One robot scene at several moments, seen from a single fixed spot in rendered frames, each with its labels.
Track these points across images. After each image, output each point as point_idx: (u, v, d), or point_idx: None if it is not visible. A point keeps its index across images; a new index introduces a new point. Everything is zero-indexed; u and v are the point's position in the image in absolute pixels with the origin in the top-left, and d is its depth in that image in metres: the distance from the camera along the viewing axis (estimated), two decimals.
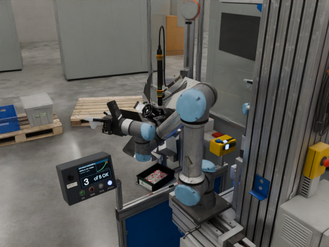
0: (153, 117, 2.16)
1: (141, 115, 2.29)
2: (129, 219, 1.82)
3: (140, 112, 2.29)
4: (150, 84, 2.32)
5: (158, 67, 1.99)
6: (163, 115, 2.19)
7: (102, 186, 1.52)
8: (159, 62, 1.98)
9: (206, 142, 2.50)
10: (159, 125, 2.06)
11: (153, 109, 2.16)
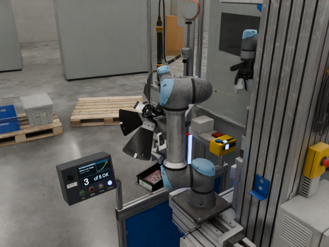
0: (153, 117, 2.16)
1: (141, 115, 2.29)
2: (129, 219, 1.82)
3: (140, 112, 2.29)
4: (150, 84, 2.32)
5: (158, 40, 1.92)
6: (163, 115, 2.19)
7: (102, 186, 1.52)
8: (159, 34, 1.91)
9: (206, 142, 2.50)
10: (159, 125, 2.06)
11: (153, 109, 2.16)
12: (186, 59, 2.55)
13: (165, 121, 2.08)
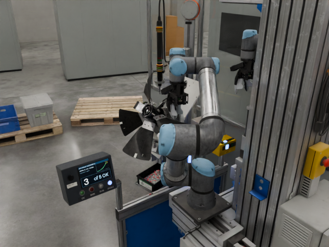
0: (144, 120, 2.21)
1: (150, 102, 2.29)
2: (129, 219, 1.82)
3: (150, 100, 2.27)
4: None
5: (158, 40, 1.92)
6: (154, 126, 2.21)
7: (102, 186, 1.52)
8: (159, 34, 1.91)
9: None
10: (135, 134, 2.19)
11: (147, 117, 2.16)
12: None
13: (142, 135, 2.18)
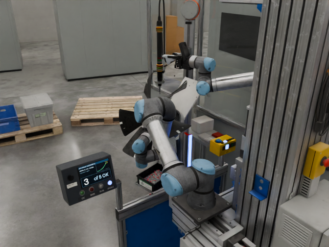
0: None
1: None
2: (129, 219, 1.82)
3: None
4: (174, 93, 2.10)
5: (158, 40, 1.92)
6: None
7: (102, 186, 1.52)
8: (159, 34, 1.91)
9: (206, 142, 2.50)
10: (135, 134, 2.19)
11: None
12: None
13: None
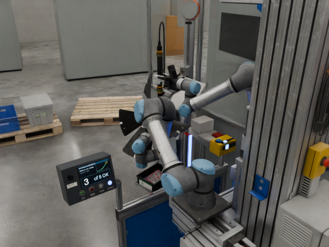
0: None
1: None
2: (129, 219, 1.82)
3: None
4: (174, 93, 2.10)
5: (158, 63, 1.98)
6: None
7: (102, 186, 1.52)
8: (159, 58, 1.97)
9: (206, 142, 2.50)
10: (135, 134, 2.19)
11: None
12: (186, 76, 2.62)
13: None
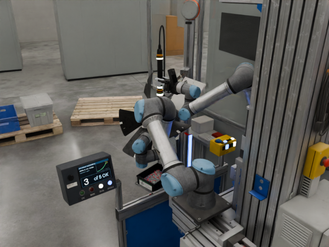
0: None
1: None
2: (129, 219, 1.82)
3: None
4: (174, 93, 2.10)
5: (158, 67, 1.99)
6: None
7: (102, 186, 1.52)
8: (159, 61, 1.98)
9: (206, 142, 2.50)
10: (135, 134, 2.19)
11: None
12: None
13: None
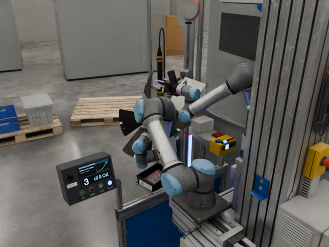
0: None
1: None
2: (129, 219, 1.82)
3: None
4: None
5: (158, 69, 2.00)
6: None
7: (102, 186, 1.52)
8: (159, 63, 1.98)
9: (206, 142, 2.50)
10: (135, 134, 2.19)
11: None
12: None
13: None
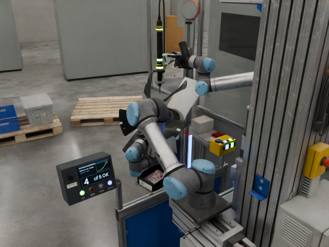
0: None
1: None
2: (129, 219, 1.82)
3: None
4: (174, 93, 2.10)
5: (158, 39, 1.92)
6: None
7: (102, 186, 1.52)
8: (159, 34, 1.90)
9: (206, 142, 2.50)
10: (135, 134, 2.19)
11: None
12: None
13: None
